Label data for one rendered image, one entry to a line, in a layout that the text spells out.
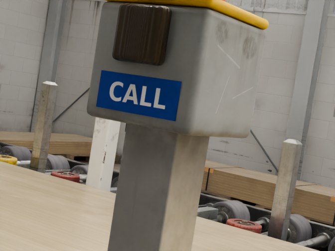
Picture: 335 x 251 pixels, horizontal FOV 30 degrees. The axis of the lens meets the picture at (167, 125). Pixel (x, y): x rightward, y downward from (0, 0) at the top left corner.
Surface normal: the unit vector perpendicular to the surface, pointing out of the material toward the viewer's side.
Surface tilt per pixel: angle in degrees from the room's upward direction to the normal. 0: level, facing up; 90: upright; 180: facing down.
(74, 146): 90
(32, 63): 90
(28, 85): 90
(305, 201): 90
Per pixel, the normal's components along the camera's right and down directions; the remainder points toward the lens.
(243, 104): 0.82, 0.16
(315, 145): -0.55, -0.04
